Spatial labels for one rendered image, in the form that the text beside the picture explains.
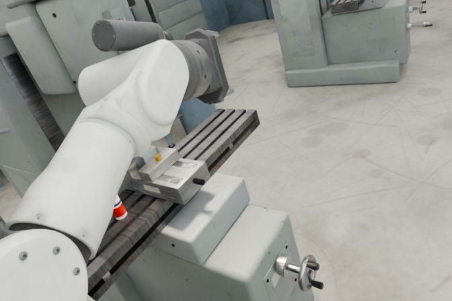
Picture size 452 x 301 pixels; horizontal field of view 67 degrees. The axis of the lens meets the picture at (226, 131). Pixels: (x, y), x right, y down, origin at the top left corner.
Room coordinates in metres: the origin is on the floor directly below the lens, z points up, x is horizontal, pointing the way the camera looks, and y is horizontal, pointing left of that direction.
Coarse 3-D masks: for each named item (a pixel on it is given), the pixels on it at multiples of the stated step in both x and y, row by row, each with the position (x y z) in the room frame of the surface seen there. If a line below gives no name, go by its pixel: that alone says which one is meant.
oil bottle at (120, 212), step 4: (116, 196) 0.96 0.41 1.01; (116, 200) 0.95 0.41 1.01; (120, 200) 0.97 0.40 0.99; (116, 204) 0.95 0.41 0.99; (120, 204) 0.96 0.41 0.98; (116, 208) 0.95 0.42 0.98; (120, 208) 0.95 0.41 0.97; (124, 208) 0.97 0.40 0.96; (116, 212) 0.95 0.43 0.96; (120, 212) 0.95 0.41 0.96; (124, 212) 0.96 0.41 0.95; (116, 216) 0.95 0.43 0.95; (120, 216) 0.95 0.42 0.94; (124, 216) 0.95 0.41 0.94
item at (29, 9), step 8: (0, 0) 1.20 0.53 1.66; (0, 8) 1.22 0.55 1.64; (8, 8) 1.18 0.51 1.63; (16, 8) 1.15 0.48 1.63; (24, 8) 1.12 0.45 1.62; (32, 8) 1.12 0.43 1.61; (0, 16) 1.24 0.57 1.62; (8, 16) 1.20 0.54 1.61; (16, 16) 1.17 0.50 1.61; (24, 16) 1.14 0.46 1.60; (0, 24) 1.26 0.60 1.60; (0, 32) 1.28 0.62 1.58
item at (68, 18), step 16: (48, 0) 1.06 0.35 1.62; (64, 0) 1.00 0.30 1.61; (80, 0) 1.02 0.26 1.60; (96, 0) 1.05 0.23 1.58; (112, 0) 1.09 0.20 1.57; (48, 16) 1.07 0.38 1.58; (64, 16) 1.02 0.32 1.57; (80, 16) 1.00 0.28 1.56; (96, 16) 1.04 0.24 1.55; (128, 16) 1.12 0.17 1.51; (48, 32) 1.10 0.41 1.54; (64, 32) 1.05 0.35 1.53; (80, 32) 1.00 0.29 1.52; (64, 48) 1.07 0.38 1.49; (80, 48) 1.02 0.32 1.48; (96, 48) 1.01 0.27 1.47; (80, 64) 1.05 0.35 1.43
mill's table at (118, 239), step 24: (216, 120) 1.48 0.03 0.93; (240, 120) 1.39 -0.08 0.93; (192, 144) 1.31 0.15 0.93; (216, 144) 1.25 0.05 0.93; (240, 144) 1.32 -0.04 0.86; (216, 168) 1.18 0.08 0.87; (144, 216) 0.92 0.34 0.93; (168, 216) 0.96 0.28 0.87; (120, 240) 0.84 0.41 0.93; (144, 240) 0.87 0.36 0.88; (96, 264) 0.77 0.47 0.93; (120, 264) 0.80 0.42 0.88; (96, 288) 0.73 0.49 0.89
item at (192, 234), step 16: (224, 176) 1.13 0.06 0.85; (208, 192) 1.06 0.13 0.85; (224, 192) 1.02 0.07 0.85; (240, 192) 1.05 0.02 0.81; (192, 208) 0.99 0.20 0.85; (208, 208) 0.96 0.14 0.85; (224, 208) 0.97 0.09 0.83; (240, 208) 1.03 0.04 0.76; (176, 224) 0.93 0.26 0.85; (192, 224) 0.91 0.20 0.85; (208, 224) 0.90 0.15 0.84; (224, 224) 0.95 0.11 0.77; (160, 240) 0.94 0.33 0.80; (176, 240) 0.88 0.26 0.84; (192, 240) 0.84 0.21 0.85; (208, 240) 0.88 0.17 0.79; (192, 256) 0.85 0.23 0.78; (208, 256) 0.86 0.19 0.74
